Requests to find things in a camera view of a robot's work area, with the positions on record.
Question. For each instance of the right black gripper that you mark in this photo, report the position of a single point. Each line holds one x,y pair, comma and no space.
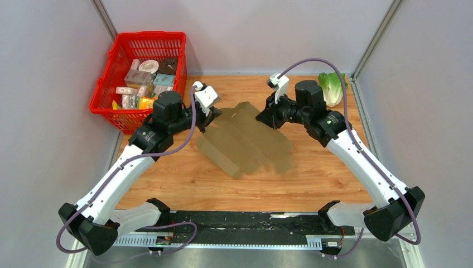
269,115

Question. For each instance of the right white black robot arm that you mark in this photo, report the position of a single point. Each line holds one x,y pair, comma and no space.
394,205

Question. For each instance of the orange yellow snack packet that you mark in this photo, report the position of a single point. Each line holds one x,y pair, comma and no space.
145,103

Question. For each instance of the red plastic shopping basket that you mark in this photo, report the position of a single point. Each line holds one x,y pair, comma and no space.
127,52

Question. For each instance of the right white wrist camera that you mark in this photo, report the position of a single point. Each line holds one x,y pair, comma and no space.
279,83

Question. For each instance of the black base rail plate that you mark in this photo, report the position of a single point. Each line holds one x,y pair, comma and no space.
249,228

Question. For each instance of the green lettuce head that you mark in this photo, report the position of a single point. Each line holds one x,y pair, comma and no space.
332,88

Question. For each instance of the pink grey carton box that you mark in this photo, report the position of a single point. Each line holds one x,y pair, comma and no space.
136,77

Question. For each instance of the dark brown round item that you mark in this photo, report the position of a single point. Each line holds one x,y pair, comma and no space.
168,66

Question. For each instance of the brown cardboard paper box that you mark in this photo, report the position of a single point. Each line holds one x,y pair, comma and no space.
238,144

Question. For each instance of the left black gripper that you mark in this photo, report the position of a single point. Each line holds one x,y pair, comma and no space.
206,120

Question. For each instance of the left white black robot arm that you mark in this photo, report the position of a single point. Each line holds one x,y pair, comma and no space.
93,220

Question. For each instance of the pink white small box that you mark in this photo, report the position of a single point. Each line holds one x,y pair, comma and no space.
126,91

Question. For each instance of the teal small box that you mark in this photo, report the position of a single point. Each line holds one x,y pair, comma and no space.
164,80

